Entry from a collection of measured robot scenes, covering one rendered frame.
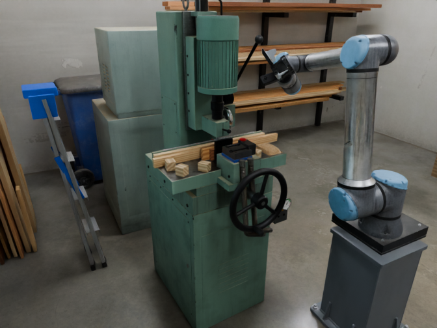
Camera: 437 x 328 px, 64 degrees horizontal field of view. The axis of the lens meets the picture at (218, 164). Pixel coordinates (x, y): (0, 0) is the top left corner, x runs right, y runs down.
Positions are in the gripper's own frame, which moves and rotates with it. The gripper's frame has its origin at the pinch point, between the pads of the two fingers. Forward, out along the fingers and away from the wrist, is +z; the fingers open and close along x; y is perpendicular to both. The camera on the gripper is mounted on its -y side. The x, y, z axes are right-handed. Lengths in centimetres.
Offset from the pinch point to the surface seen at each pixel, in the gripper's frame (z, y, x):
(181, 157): 9, -53, 20
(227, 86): 12.7, -18.4, 5.9
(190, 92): 6.4, -36.7, -6.6
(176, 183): 21, -53, 34
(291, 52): -219, 13, -124
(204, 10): 19.2, -10.7, -27.3
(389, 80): -335, 96, -76
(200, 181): 12, -47, 35
